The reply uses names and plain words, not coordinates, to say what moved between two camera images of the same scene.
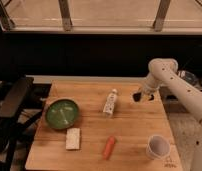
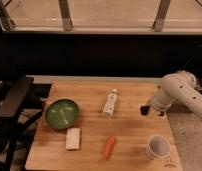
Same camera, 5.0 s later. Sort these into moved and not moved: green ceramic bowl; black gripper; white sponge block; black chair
Moved: black gripper
Not moved: green ceramic bowl; white sponge block; black chair
